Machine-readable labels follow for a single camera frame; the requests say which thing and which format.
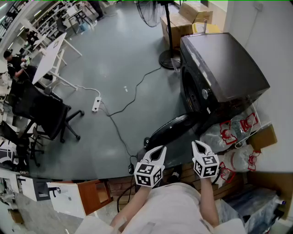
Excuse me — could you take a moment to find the white table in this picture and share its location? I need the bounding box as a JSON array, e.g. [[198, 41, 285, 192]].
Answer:
[[31, 32, 83, 91]]

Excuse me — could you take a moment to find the clear plastic sheet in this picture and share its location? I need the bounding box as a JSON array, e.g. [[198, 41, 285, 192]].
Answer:
[[220, 186, 287, 234]]

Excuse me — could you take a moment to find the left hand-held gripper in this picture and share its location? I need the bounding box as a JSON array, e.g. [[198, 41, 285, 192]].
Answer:
[[134, 145, 168, 189]]

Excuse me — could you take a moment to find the white power strip cable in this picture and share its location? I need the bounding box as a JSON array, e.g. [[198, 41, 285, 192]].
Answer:
[[60, 81, 102, 98]]

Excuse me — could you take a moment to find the large brown cardboard box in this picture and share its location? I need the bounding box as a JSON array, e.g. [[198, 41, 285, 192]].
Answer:
[[160, 12, 194, 50]]

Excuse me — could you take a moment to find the black fan cable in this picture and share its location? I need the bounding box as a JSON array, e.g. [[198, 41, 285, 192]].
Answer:
[[107, 65, 163, 117]]

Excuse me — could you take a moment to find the white cabinet panel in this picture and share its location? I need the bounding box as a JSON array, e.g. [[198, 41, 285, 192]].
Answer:
[[46, 181, 87, 219]]

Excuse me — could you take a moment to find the person's right forearm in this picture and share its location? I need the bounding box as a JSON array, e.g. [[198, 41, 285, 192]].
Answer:
[[199, 175, 221, 228]]

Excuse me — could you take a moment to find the yellow lidded bin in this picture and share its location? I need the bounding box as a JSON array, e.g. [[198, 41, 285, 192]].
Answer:
[[191, 21, 221, 35]]

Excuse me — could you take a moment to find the person's white shirt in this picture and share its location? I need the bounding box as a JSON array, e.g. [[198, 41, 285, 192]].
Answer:
[[75, 182, 247, 234]]

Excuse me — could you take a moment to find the person's black shoe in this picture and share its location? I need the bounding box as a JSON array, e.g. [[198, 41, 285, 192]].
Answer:
[[170, 165, 183, 184]]

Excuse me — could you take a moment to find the white power strip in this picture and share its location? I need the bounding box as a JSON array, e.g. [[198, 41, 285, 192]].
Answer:
[[91, 96, 102, 113]]

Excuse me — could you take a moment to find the black pedestal fan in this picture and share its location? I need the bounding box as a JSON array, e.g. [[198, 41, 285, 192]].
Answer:
[[136, 0, 182, 70]]

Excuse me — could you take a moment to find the brown wooden cabinet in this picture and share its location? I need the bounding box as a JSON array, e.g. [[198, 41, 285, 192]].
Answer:
[[77, 179, 114, 217]]

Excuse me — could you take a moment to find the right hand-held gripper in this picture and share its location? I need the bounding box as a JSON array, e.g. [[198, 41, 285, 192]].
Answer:
[[191, 140, 220, 179]]

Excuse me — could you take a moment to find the storage shelving rack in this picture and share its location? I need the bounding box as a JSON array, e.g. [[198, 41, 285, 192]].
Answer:
[[31, 1, 76, 40]]

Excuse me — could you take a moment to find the black washing machine door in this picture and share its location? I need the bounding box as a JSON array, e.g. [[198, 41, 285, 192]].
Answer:
[[143, 112, 202, 152]]

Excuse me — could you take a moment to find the small brown cardboard box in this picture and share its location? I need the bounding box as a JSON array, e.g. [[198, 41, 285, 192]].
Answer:
[[248, 124, 278, 152]]

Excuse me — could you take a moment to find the black power adapter cable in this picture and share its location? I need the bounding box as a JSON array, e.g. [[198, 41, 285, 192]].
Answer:
[[99, 100, 138, 176]]

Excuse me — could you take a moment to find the wooden slat platform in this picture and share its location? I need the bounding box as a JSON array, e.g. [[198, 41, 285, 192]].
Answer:
[[107, 161, 244, 207]]

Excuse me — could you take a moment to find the person's left forearm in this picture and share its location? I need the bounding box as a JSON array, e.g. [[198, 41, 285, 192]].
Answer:
[[109, 184, 153, 229]]

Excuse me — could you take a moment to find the black washing machine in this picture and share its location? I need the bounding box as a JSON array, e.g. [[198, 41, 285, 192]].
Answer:
[[179, 32, 271, 136]]

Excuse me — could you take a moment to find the black frame table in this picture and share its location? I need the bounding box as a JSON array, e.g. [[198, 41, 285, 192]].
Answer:
[[68, 5, 95, 35]]

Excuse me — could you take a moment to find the black office chair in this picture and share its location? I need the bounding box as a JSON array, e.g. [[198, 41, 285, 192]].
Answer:
[[0, 120, 44, 168], [11, 79, 86, 144]]

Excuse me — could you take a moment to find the thin white cable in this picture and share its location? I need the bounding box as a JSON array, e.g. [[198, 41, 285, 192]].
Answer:
[[235, 97, 272, 149]]

